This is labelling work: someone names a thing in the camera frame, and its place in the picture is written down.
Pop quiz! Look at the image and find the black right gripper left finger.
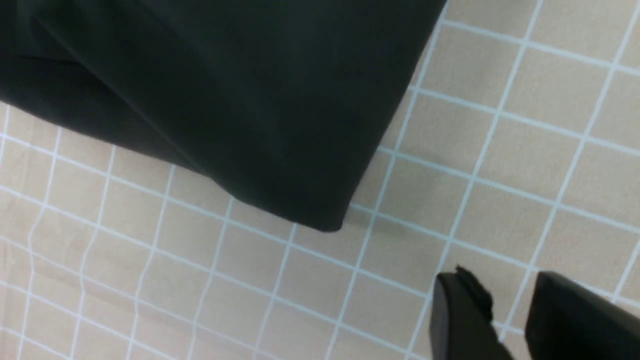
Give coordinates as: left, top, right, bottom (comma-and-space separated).
430, 266, 513, 360

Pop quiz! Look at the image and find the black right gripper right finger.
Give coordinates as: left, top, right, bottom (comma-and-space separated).
525, 271, 640, 360

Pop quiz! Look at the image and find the dark gray long-sleeved shirt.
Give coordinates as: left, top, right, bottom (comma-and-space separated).
0, 0, 446, 232

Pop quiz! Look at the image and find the beige checkered tablecloth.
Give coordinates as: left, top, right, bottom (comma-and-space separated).
1, 0, 639, 360

